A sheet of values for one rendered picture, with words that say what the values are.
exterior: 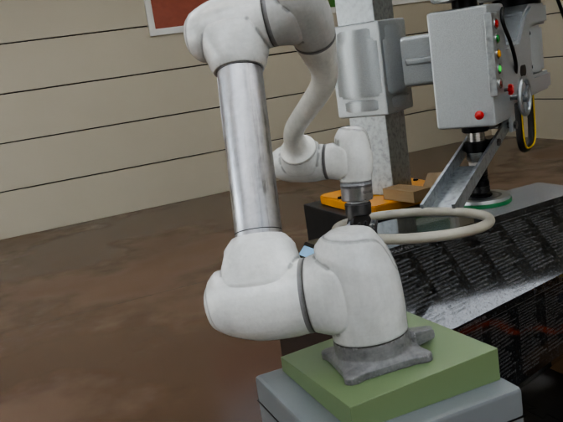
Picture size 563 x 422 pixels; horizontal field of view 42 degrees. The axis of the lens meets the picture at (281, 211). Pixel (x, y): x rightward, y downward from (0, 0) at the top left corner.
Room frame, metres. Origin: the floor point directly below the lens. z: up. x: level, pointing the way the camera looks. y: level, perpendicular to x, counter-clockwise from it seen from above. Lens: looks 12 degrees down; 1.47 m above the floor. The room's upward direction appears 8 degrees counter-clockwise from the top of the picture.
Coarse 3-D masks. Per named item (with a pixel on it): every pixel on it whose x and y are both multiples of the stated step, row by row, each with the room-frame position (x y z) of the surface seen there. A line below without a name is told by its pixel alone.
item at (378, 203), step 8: (416, 184) 3.41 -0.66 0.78; (336, 192) 3.51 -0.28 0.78; (328, 200) 3.39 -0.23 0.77; (336, 200) 3.33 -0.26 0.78; (376, 200) 3.18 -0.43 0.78; (384, 200) 3.16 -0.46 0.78; (392, 200) 3.14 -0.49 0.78; (344, 208) 3.26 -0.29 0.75; (376, 208) 3.07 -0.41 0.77; (384, 208) 3.09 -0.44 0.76; (392, 208) 3.10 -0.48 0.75
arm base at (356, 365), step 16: (400, 336) 1.32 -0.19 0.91; (416, 336) 1.38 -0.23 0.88; (432, 336) 1.39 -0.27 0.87; (336, 352) 1.36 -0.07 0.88; (352, 352) 1.31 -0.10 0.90; (368, 352) 1.30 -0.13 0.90; (384, 352) 1.30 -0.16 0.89; (400, 352) 1.31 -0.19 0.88; (416, 352) 1.32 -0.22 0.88; (336, 368) 1.36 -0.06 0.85; (352, 368) 1.30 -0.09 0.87; (368, 368) 1.29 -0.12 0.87; (384, 368) 1.29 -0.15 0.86; (400, 368) 1.30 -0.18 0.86; (352, 384) 1.27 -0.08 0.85
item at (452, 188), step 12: (504, 132) 2.77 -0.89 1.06; (492, 144) 2.63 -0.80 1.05; (456, 156) 2.63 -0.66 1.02; (492, 156) 2.63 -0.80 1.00; (444, 168) 2.55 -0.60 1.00; (456, 168) 2.62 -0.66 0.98; (468, 168) 2.59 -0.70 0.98; (480, 168) 2.51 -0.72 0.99; (444, 180) 2.52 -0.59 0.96; (456, 180) 2.53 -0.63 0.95; (468, 180) 2.41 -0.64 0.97; (432, 192) 2.42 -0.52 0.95; (444, 192) 2.48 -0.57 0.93; (456, 192) 2.45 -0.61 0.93; (468, 192) 2.40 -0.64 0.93; (420, 204) 2.35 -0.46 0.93; (432, 204) 2.41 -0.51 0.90; (444, 204) 2.39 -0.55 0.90; (456, 204) 2.29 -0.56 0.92; (432, 216) 2.34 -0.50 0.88; (444, 216) 2.32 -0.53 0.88
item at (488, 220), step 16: (400, 208) 2.38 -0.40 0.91; (416, 208) 2.36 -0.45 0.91; (432, 208) 2.34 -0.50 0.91; (448, 208) 2.30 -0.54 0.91; (464, 208) 2.26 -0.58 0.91; (336, 224) 2.18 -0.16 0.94; (480, 224) 1.97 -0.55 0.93; (384, 240) 1.93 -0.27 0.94; (400, 240) 1.91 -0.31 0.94; (416, 240) 1.90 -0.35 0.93; (432, 240) 1.90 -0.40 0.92
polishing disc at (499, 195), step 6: (492, 192) 2.71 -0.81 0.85; (498, 192) 2.69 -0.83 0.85; (504, 192) 2.68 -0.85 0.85; (468, 198) 2.65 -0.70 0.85; (474, 198) 2.64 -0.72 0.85; (480, 198) 2.63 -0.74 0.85; (486, 198) 2.61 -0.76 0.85; (492, 198) 2.60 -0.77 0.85; (498, 198) 2.58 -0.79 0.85; (504, 198) 2.59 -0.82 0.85; (468, 204) 2.60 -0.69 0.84; (474, 204) 2.58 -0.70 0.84; (480, 204) 2.58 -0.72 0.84; (486, 204) 2.57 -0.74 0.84
